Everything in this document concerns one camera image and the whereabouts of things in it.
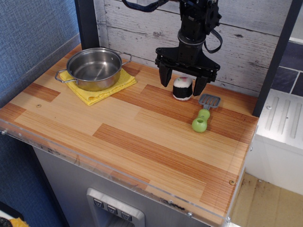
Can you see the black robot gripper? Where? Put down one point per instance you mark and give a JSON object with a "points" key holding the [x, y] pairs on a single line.
{"points": [[188, 59]]}

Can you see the plush sushi roll toy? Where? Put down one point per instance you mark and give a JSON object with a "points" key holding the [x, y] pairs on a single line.
{"points": [[182, 88]]}

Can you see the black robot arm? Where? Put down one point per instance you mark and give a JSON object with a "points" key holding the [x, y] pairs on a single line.
{"points": [[198, 20]]}

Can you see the stainless steel pot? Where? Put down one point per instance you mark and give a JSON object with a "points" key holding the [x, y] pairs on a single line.
{"points": [[94, 69]]}

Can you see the yellow folded cloth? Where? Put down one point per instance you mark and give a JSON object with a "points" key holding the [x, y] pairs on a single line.
{"points": [[92, 97]]}

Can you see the white grooved side unit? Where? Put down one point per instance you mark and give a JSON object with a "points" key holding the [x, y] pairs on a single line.
{"points": [[276, 153]]}

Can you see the silver cabinet with dispenser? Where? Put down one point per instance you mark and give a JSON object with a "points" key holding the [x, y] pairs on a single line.
{"points": [[130, 192]]}

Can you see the clear acrylic edge guard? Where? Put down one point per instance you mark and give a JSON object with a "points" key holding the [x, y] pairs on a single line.
{"points": [[193, 173]]}

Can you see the yellow black object corner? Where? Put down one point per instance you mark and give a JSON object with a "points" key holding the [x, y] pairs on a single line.
{"points": [[9, 217]]}

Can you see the green handled grey toy spatula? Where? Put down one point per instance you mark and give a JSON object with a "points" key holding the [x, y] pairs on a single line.
{"points": [[199, 124]]}

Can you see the right black frame post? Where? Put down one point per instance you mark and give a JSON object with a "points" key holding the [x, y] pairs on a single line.
{"points": [[277, 56]]}

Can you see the black frame post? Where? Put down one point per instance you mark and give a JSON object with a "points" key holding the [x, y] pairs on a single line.
{"points": [[277, 56], [87, 23]]}

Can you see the left black frame post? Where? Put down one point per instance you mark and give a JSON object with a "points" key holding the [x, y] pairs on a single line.
{"points": [[87, 23]]}

